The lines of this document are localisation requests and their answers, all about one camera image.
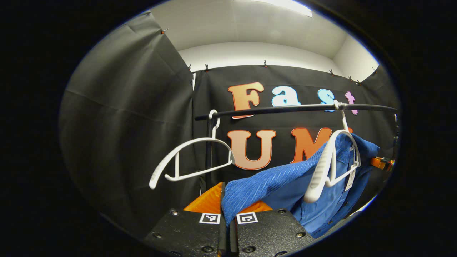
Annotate black backdrop cloth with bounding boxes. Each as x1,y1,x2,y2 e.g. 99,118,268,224
59,12,400,240

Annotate white clothes hanger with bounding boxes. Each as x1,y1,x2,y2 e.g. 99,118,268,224
149,109,235,190
303,100,362,203

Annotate black clothes rack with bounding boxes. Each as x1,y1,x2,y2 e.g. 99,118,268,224
195,103,398,195

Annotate blue jacket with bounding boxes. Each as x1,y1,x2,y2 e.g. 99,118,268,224
221,133,381,239

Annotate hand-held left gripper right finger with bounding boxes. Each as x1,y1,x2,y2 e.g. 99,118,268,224
228,200,315,257

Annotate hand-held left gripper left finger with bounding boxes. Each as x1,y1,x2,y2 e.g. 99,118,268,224
143,181,228,257

